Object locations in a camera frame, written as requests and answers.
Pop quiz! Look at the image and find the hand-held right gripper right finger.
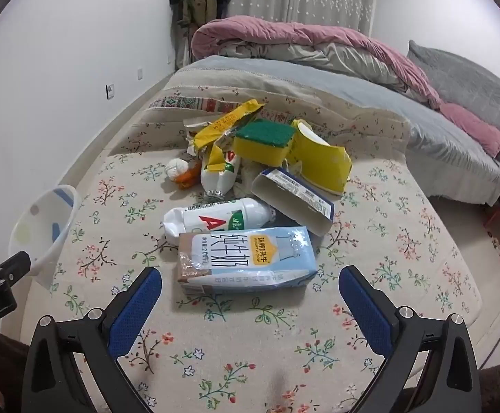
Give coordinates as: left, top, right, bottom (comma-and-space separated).
338, 265, 483, 413

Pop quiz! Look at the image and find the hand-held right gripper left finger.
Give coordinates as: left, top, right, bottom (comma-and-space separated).
20, 266, 165, 413

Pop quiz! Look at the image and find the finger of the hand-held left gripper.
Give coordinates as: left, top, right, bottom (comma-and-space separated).
0, 251, 33, 288

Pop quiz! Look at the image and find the white plastic bin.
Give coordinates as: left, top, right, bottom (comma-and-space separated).
9, 184, 83, 289

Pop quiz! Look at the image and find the blue white milk carton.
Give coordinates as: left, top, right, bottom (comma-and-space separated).
177, 226, 318, 295

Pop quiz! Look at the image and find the yellow green paper bowl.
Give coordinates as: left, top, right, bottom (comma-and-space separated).
285, 118, 353, 194

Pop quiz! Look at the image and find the white nut snack bag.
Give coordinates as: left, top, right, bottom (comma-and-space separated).
183, 118, 216, 156

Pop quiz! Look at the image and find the yellow snack bag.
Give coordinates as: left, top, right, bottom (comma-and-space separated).
193, 99, 271, 158

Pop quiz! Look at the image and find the beige floral blanket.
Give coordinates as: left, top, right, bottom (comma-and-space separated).
0, 69, 485, 413

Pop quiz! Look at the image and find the blue biscuit box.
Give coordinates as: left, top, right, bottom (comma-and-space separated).
250, 167, 336, 237

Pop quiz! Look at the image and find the white crumpled tissue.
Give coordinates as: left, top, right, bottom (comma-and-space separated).
166, 158, 190, 181

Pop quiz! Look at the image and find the white crumpled plastic bag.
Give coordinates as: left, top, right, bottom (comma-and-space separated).
233, 159, 268, 199

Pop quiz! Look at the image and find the yellow green sponge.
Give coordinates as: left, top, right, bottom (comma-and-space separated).
233, 119, 294, 168

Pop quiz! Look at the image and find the pink pillow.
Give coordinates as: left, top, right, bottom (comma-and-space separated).
439, 102, 500, 160

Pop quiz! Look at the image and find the grey pillow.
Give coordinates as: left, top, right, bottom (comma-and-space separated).
407, 40, 500, 173

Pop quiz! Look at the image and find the pink grey quilt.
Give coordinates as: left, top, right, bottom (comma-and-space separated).
190, 15, 444, 110

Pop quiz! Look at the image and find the khaki garment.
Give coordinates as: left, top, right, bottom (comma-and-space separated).
177, 0, 218, 29

